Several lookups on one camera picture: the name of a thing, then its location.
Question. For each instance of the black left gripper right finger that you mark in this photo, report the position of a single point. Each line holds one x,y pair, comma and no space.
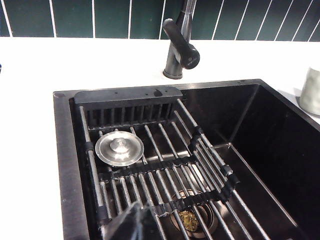
150,225

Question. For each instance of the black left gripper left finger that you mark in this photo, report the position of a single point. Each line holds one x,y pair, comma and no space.
125,225

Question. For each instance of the pale green ceramic mug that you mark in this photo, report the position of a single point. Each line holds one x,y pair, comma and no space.
311,92

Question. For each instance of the metal sink drain strainer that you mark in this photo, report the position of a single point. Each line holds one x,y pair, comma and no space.
190,220

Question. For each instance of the round steel sink stopper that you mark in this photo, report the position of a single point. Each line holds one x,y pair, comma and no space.
117,147

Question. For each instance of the black sink drying rack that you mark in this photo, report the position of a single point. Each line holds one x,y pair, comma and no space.
130,93

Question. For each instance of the black kitchen sink basin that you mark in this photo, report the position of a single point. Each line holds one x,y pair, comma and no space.
262,130

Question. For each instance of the dark metal kitchen faucet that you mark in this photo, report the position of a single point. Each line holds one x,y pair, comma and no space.
172,67

